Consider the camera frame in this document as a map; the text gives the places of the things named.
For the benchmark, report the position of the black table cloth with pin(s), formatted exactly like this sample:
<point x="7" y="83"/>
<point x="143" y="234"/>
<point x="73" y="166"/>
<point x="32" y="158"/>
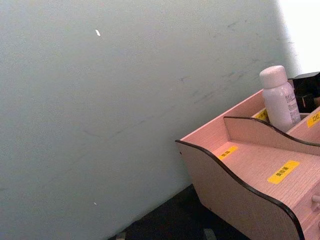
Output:
<point x="172" y="220"/>

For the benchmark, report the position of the pink wooden desk organizer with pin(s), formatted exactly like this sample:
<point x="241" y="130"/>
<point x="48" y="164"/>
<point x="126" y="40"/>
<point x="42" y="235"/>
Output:
<point x="252" y="190"/>

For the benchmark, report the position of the white plastic bottle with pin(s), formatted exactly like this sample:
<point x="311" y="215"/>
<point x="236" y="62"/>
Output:
<point x="280" y="100"/>

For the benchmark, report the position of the black square box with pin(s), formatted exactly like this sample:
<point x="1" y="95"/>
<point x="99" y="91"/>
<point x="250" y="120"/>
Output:
<point x="306" y="87"/>

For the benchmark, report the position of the pale wall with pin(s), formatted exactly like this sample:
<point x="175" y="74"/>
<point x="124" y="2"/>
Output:
<point x="100" y="100"/>

